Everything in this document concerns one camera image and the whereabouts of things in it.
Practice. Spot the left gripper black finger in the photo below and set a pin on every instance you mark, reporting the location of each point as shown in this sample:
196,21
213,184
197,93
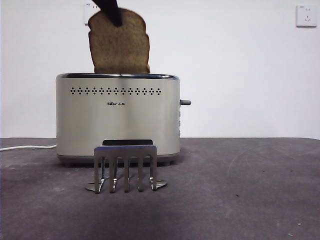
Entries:
111,11

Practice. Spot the brown wholegrain bread slice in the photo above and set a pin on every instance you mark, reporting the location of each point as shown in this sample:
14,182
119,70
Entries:
120,50

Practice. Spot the cream steel two-slot toaster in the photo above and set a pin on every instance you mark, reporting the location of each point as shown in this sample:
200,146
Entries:
117,125

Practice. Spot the grey toaster lever knob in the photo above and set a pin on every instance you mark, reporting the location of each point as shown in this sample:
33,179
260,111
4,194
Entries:
186,102

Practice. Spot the shiny steel toast rack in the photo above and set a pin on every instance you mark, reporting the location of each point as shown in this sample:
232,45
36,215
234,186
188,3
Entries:
125,151

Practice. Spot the white wall socket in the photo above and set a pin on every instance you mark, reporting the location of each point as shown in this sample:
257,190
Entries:
306,16
86,16

